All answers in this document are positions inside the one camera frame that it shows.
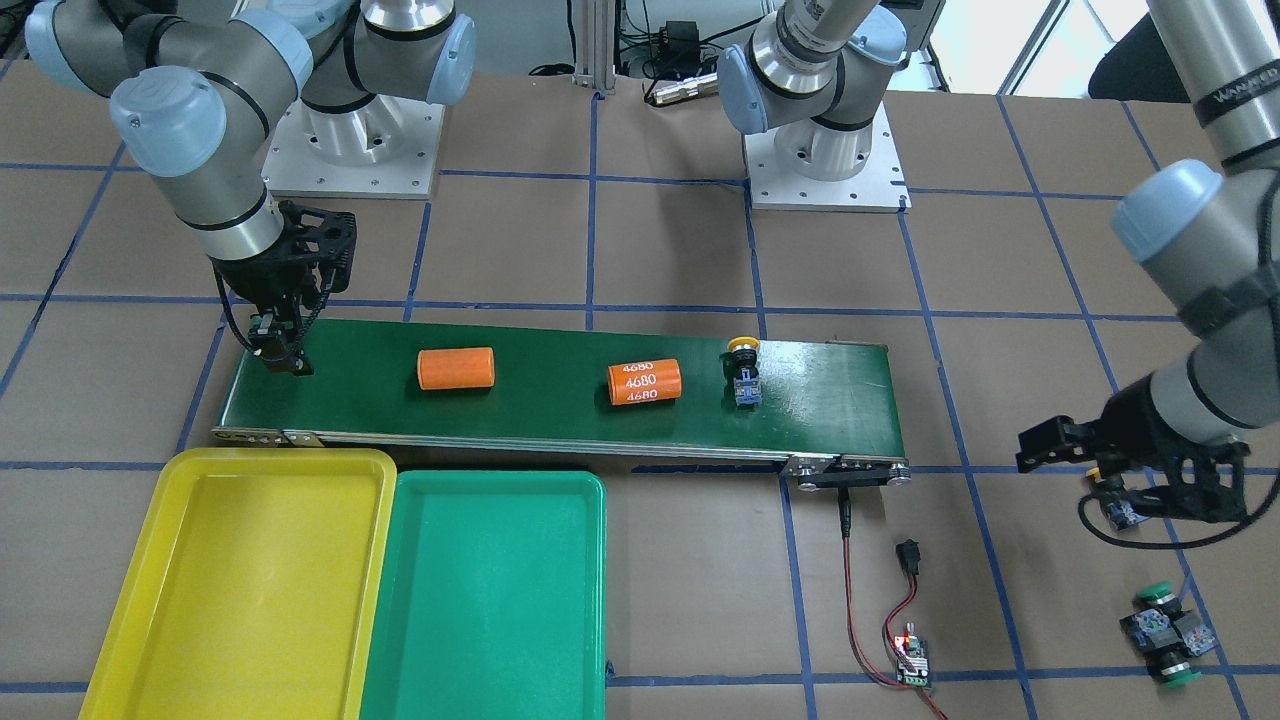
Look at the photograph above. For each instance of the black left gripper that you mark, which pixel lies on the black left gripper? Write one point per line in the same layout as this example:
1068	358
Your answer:
1132	421

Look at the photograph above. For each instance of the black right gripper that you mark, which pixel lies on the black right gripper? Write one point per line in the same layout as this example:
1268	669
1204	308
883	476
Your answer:
256	281

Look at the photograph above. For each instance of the yellow push button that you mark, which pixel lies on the yellow push button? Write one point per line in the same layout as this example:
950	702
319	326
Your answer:
1116	506
743	353

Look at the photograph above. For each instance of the plain orange cylinder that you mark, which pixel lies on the plain orange cylinder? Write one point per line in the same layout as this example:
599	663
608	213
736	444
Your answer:
440	369

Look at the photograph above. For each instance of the orange cylinder marked 4680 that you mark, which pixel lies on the orange cylinder marked 4680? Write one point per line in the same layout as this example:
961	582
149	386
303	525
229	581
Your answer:
643	382

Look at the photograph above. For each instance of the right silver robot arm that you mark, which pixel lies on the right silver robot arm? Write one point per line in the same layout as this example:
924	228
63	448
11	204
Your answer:
284	99

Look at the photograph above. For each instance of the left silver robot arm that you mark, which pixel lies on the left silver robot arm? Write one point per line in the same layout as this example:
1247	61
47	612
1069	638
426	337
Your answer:
609	244

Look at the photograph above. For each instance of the green push button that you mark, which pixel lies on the green push button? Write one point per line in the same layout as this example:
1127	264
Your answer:
1152	626
1174	666

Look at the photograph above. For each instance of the yellow plastic tray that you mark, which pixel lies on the yellow plastic tray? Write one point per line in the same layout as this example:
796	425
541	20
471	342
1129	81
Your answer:
252	589

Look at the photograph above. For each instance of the small motor controller board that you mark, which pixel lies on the small motor controller board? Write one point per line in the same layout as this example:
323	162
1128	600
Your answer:
913	663

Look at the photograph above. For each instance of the green plastic tray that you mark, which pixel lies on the green plastic tray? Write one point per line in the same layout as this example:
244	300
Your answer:
492	598

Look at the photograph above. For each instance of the green conveyor belt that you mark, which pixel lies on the green conveyor belt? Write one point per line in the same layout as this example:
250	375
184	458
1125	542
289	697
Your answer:
828	414

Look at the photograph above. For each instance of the silver cylinder on floor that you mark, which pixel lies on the silver cylinder on floor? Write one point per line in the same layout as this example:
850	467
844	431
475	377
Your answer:
685	90

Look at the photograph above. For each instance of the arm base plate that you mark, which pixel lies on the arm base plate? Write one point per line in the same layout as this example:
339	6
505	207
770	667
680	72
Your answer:
807	167
388	149

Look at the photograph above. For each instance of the black inline switch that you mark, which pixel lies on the black inline switch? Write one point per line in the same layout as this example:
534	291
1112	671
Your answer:
908	554

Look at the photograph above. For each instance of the aluminium frame post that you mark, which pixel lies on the aluminium frame post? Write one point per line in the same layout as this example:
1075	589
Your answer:
594	27

